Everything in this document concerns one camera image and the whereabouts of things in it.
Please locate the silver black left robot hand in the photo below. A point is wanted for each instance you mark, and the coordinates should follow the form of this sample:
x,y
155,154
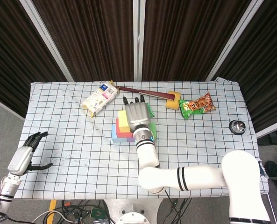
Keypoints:
x,y
21,161

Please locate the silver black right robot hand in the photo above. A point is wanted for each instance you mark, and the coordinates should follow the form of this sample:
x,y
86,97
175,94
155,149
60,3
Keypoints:
x,y
137,114

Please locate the yellow foam cube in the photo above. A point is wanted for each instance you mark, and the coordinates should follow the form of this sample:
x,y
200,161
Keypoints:
x,y
123,121

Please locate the green foam cube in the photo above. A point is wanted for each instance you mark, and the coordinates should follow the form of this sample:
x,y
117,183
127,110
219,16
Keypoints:
x,y
153,130

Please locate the red foam cube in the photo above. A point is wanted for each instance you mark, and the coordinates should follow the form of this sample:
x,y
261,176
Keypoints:
x,y
120,134

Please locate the light blue foam cube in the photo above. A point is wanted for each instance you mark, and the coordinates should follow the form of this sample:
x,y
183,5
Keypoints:
x,y
117,139

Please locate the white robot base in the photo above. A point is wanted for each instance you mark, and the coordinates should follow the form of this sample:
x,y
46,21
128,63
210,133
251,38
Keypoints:
x,y
133,212

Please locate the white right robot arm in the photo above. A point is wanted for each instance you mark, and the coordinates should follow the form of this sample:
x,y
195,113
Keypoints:
x,y
199,177

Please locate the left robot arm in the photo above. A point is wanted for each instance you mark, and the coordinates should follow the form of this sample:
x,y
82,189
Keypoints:
x,y
4,193

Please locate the green tea sachet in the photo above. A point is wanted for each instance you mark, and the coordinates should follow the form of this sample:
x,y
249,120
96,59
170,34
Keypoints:
x,y
150,110

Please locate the dark red book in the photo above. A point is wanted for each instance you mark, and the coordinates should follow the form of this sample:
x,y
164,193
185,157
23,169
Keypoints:
x,y
133,90

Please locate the purple foam cube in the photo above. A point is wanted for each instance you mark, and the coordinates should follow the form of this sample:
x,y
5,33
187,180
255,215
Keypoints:
x,y
130,139

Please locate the yellow sponge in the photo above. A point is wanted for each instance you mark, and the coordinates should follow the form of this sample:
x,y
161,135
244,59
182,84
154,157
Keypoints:
x,y
173,102

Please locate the white printed snack pack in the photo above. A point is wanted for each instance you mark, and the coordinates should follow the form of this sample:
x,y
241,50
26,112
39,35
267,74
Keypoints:
x,y
99,99

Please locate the green orange snack bag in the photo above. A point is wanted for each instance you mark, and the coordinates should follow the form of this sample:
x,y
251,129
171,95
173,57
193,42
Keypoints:
x,y
196,105

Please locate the white black grid tablecloth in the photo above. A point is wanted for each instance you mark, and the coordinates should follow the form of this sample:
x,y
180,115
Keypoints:
x,y
82,168

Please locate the green circuit board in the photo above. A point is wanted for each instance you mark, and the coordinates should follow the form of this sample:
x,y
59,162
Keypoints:
x,y
97,212

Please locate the dark brown partition panel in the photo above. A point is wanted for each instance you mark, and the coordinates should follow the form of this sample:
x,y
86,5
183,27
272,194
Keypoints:
x,y
12,46
269,58
89,35
187,35

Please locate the black round knob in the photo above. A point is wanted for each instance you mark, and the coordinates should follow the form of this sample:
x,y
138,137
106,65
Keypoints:
x,y
237,127

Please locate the dark blue tablecloth clip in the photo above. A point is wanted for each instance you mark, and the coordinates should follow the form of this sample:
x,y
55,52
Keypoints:
x,y
261,169

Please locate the white partition frame post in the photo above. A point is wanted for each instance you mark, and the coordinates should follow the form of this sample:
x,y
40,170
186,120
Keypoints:
x,y
47,42
232,42
138,35

